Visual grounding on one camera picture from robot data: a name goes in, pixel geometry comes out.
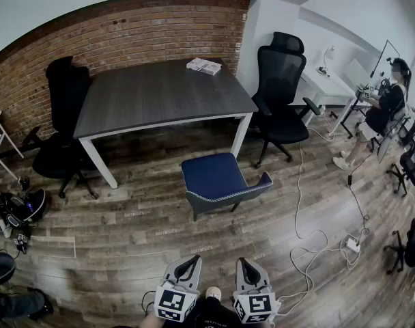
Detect striped cover book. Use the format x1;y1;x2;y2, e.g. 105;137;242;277
186;57;223;77

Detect long white cable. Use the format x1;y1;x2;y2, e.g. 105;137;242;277
274;128;362;317

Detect blue upholstered chair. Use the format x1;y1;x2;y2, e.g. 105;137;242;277
181;152;274;222

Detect black pole stand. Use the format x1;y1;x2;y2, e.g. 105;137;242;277
370;39;401;78

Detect small black device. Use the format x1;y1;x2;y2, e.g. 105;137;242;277
13;232;30;255

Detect person's left forearm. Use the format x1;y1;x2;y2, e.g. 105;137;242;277
139;314;160;328

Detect black mesh headrest office chair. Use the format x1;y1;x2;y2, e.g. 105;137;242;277
251;31;322;169

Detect black-legged desk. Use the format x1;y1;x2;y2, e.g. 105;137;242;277
339;90;371;139

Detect black equipment bag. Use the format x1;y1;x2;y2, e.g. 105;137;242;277
0;188;47;238

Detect white desk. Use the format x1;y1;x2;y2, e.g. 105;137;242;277
296;65;358;142

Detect white flat panel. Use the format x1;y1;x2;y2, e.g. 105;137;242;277
343;58;374;88

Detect person's black printed shirt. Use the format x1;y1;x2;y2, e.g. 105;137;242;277
188;297;244;328

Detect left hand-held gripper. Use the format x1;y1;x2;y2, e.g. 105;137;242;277
154;254;203;323

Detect dark wood table white legs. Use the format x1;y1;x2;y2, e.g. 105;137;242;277
72;58;259;189

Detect black high-back office chair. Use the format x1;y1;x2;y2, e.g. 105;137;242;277
19;55;101;200

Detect person's right shoe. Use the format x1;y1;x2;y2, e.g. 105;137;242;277
205;285;224;301

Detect grey chair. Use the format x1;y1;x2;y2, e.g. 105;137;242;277
371;109;412;165

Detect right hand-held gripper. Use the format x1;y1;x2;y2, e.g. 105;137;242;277
232;257;281;325

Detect black cable with adapter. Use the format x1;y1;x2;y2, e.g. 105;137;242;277
347;141;371;249

